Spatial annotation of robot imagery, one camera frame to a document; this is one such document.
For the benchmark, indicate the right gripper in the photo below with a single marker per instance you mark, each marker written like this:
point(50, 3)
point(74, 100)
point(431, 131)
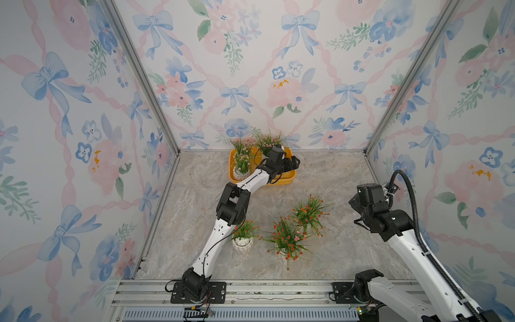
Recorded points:
point(355, 202)

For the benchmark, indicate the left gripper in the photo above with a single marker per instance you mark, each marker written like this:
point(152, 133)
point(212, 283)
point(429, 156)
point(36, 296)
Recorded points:
point(294, 166)

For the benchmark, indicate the pink gypsophila pot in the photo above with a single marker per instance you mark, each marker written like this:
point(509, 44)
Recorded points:
point(241, 169)
point(265, 142)
point(242, 147)

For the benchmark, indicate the yellow plastic storage box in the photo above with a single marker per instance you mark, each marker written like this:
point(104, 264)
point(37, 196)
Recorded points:
point(255, 159)

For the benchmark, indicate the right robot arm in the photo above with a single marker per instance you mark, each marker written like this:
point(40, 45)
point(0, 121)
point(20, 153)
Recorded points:
point(447, 300)

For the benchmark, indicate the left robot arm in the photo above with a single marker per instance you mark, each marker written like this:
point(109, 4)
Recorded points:
point(231, 213)

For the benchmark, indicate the red flower pot right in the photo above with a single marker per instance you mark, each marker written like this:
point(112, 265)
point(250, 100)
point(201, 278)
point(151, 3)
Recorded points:
point(308, 215)

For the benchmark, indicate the red flower pot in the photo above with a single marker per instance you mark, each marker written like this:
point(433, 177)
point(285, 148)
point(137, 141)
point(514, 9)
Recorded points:
point(308, 215)
point(287, 240)
point(243, 236)

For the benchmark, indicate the red flower pot front centre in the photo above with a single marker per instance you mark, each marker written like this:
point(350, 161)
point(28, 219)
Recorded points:
point(287, 240)

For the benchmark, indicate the red flower pot front left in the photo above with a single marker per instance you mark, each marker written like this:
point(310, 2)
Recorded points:
point(243, 236)

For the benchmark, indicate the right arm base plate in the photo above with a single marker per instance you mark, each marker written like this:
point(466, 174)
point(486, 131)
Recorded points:
point(349, 293)

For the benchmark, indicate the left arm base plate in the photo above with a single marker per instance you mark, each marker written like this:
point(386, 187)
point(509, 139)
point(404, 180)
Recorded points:
point(210, 293)

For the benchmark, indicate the left corner aluminium post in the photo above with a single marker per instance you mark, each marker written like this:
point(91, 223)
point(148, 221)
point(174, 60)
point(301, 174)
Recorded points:
point(123, 36)

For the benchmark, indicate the corner aluminium post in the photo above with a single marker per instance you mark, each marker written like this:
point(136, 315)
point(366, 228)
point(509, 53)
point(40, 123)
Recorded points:
point(123, 36)
point(441, 24)

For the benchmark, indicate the aluminium front rail frame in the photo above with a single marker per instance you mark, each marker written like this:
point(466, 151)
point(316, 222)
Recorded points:
point(250, 300)

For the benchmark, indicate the right corner aluminium post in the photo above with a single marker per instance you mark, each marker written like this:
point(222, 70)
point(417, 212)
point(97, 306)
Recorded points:
point(441, 24)

